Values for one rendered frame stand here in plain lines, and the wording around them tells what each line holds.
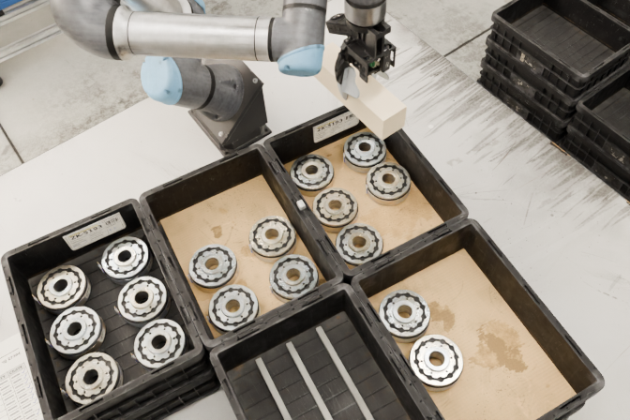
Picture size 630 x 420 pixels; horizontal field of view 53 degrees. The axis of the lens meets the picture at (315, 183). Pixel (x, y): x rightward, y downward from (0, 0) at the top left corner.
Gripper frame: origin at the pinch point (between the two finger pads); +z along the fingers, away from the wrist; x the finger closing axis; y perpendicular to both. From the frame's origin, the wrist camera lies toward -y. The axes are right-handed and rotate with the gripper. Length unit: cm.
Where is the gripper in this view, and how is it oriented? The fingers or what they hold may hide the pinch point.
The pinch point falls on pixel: (356, 84)
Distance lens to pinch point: 134.2
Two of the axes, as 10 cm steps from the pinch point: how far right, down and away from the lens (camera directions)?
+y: 6.0, 6.4, -4.8
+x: 8.0, -5.1, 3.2
